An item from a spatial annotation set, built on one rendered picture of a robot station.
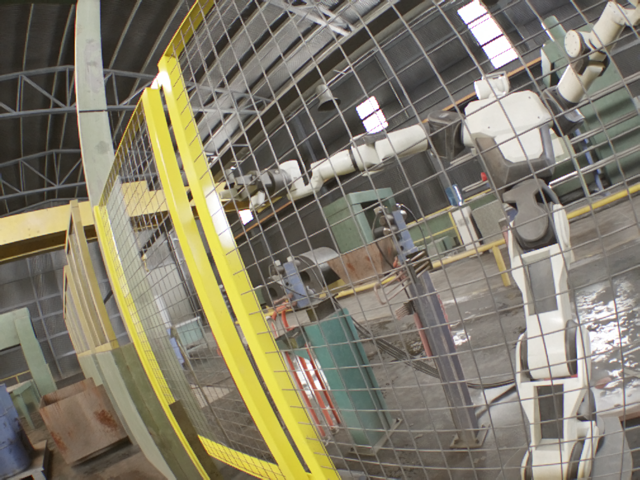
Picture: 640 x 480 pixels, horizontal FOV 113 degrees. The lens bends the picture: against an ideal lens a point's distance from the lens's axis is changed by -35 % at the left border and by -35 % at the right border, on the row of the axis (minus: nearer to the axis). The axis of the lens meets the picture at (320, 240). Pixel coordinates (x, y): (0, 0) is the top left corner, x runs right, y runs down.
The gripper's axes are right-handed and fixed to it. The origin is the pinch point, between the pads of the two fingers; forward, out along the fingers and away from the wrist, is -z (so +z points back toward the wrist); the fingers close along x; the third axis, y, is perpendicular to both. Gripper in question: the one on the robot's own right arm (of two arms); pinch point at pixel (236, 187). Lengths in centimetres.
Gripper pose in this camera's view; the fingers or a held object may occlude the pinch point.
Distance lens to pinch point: 91.9
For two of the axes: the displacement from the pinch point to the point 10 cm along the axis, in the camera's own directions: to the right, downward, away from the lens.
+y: -3.7, -9.3, 0.6
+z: 6.2, -2.0, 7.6
